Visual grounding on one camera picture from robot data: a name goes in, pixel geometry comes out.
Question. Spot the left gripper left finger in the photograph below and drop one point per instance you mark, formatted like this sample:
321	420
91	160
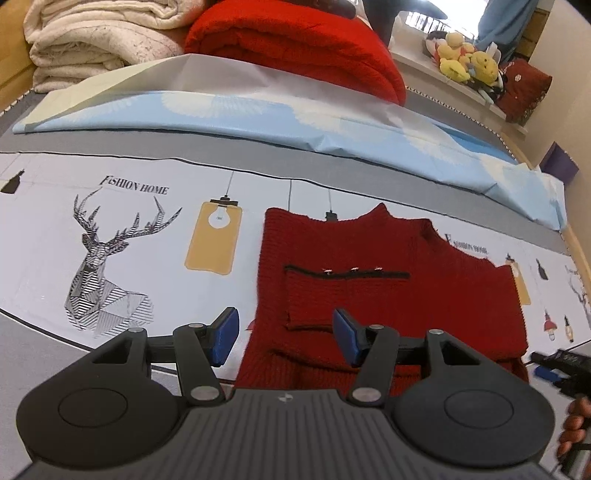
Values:
127	398

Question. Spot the cream folded blanket stack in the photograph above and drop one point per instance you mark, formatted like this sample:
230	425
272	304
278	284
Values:
74	40

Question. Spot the grey printed bed sheet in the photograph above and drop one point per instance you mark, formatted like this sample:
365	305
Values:
103	230

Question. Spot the dark red knit sweater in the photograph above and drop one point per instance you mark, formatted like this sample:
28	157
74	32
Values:
396	272

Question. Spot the blue curtain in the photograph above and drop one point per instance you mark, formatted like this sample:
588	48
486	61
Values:
503	22

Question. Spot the yellow plush toys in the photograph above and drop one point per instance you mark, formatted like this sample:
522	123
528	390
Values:
461	62

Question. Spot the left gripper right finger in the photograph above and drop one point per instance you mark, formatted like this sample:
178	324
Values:
449	401

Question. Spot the light blue folded quilt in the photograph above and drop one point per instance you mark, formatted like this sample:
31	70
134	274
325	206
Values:
210	95

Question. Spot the wooden bed frame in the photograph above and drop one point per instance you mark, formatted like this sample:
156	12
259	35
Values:
16	68

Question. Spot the person right hand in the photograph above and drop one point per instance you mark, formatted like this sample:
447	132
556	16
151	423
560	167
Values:
573	431

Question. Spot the bright red folded blanket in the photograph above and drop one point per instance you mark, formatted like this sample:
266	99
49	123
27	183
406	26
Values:
300	40

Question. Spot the purple paper bag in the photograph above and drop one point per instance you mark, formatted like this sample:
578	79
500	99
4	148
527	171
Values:
559	164

